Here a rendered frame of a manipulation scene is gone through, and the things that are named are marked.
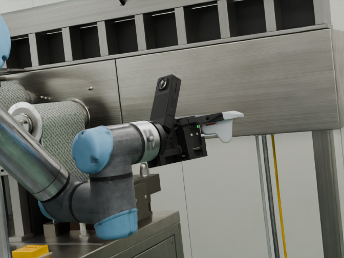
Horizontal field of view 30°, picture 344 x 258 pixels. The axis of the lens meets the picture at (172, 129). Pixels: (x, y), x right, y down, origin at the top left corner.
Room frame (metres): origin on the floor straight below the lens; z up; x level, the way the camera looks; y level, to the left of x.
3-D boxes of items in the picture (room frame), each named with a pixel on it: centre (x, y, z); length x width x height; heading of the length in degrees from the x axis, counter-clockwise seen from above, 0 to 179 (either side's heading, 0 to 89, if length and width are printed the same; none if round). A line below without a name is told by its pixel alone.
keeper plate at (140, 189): (2.04, 0.13, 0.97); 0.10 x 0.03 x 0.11; 153
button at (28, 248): (1.73, 0.42, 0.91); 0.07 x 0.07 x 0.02; 63
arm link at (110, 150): (1.11, 0.11, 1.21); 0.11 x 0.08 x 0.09; 136
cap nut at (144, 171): (2.19, 0.11, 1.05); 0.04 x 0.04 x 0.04
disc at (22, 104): (2.00, 0.46, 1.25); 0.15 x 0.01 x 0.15; 63
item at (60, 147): (2.08, 0.35, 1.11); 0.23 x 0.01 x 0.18; 153
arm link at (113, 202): (1.12, 0.13, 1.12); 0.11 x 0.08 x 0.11; 46
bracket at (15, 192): (1.98, 0.51, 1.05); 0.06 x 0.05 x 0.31; 153
